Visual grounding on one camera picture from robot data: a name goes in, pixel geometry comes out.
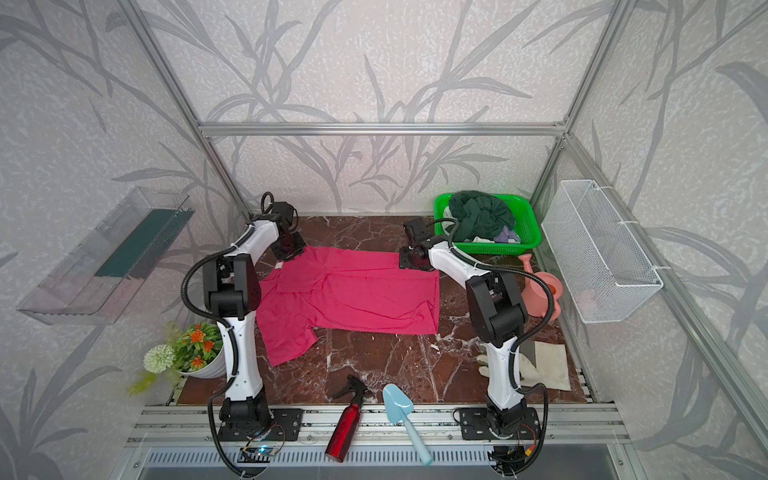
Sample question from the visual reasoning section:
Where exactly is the white flower pot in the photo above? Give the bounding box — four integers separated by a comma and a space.
175, 339, 226, 379

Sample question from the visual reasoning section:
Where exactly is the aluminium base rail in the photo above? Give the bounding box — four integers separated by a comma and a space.
126, 404, 630, 468

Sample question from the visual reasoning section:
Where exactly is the lavender garment in basket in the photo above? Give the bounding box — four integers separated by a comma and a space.
494, 225, 521, 244

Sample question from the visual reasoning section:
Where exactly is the light blue garden trowel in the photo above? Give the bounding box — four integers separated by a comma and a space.
382, 383, 434, 466

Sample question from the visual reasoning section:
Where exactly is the green plastic laundry basket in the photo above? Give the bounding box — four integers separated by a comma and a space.
456, 194, 542, 256

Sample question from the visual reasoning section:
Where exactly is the pink watering can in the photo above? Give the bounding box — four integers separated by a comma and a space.
521, 272, 564, 325

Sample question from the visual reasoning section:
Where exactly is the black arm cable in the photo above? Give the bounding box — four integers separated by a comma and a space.
181, 191, 277, 478
425, 217, 556, 394

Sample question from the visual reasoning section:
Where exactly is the artificial flower bouquet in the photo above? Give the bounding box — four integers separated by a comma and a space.
128, 322, 226, 396

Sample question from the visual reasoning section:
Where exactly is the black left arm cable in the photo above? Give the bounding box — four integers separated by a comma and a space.
181, 191, 277, 478

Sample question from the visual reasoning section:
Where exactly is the dark green t-shirt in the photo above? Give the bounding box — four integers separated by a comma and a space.
448, 190, 516, 242

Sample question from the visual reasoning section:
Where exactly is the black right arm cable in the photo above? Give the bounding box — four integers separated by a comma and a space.
425, 217, 556, 394

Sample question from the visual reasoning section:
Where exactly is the white garment in basket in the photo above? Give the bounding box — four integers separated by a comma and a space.
441, 206, 456, 225

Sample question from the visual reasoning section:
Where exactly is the red spray bottle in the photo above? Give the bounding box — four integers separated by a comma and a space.
325, 375, 370, 463

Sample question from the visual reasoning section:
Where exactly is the white wire mesh basket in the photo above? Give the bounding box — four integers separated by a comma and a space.
542, 180, 664, 324

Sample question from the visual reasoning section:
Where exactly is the clear plastic wall shelf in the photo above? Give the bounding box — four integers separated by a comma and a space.
17, 187, 195, 326

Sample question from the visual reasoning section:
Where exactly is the white green gardening glove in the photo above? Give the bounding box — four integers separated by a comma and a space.
477, 341, 571, 396

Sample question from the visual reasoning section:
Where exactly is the magenta t-shirt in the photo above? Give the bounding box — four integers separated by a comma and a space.
256, 247, 440, 367

